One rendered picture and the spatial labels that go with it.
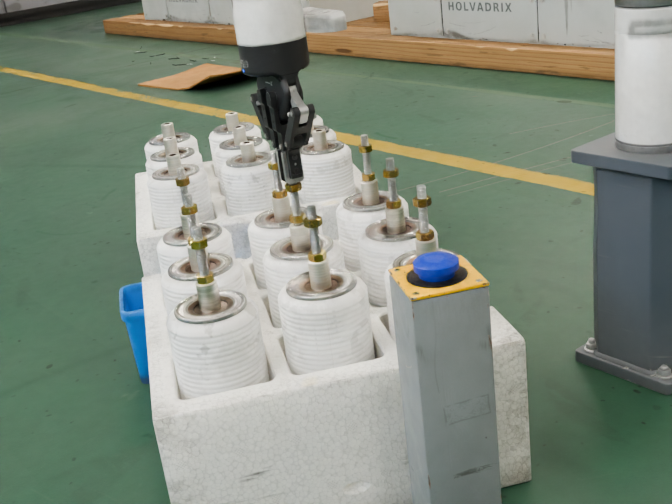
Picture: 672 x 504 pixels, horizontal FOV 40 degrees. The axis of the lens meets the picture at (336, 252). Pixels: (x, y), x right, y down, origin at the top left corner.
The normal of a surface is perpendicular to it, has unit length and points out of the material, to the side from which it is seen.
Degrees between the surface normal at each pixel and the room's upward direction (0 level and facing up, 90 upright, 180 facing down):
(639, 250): 90
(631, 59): 90
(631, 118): 90
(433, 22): 90
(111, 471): 0
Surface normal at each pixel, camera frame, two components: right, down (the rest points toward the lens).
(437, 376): 0.22, 0.33
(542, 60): -0.78, 0.31
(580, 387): -0.11, -0.92
